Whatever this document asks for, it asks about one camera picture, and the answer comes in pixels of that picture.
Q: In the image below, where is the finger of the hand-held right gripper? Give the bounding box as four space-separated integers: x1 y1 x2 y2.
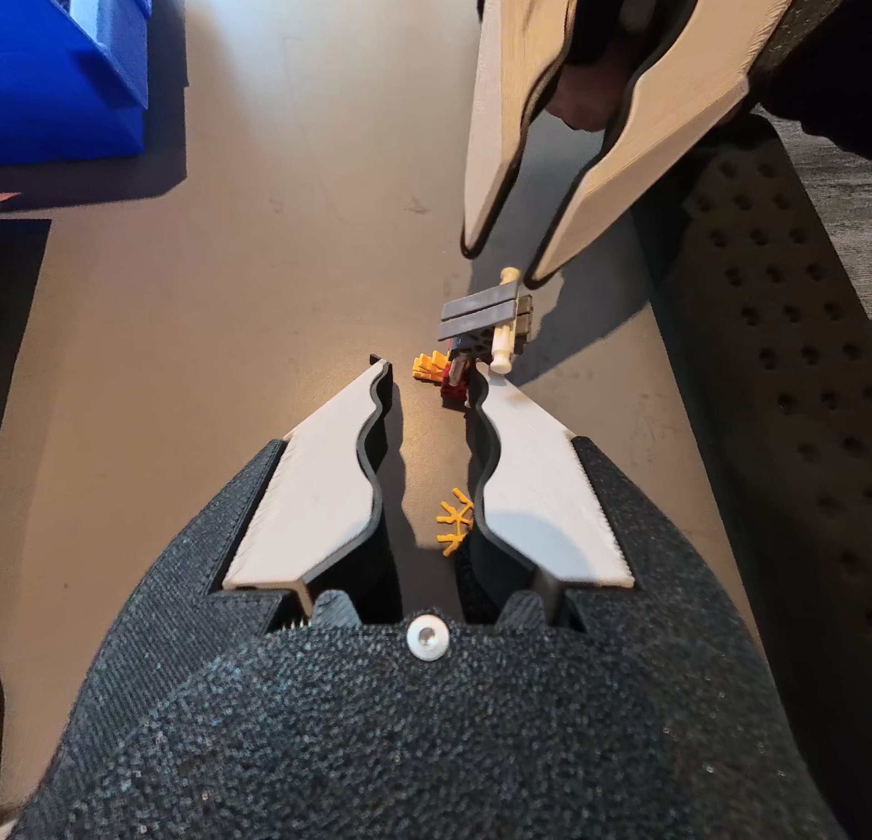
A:
522 0 816 290
461 0 591 261

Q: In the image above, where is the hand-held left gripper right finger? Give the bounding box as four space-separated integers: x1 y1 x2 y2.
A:
465 369 636 614

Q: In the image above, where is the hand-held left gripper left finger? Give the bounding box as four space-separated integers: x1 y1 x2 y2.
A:
223 354 396 591

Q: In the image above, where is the yellow toy connector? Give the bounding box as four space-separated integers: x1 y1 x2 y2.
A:
436 487 476 559

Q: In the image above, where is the red toy connector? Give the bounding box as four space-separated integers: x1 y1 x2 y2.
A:
439 360 473 409

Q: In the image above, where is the white toy rod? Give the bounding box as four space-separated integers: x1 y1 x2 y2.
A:
488 267 524 373

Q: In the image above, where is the grey toy connector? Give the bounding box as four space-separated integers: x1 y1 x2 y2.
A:
436 288 534 364

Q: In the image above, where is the person's right hand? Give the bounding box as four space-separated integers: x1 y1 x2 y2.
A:
545 40 638 134

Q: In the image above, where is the black dimpled pad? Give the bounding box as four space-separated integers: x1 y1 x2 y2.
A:
632 114 872 840

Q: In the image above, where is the dark flat folder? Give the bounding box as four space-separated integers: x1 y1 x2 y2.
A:
0 218 53 412

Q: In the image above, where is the blue plastic bin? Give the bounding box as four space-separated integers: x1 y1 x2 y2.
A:
0 0 153 168

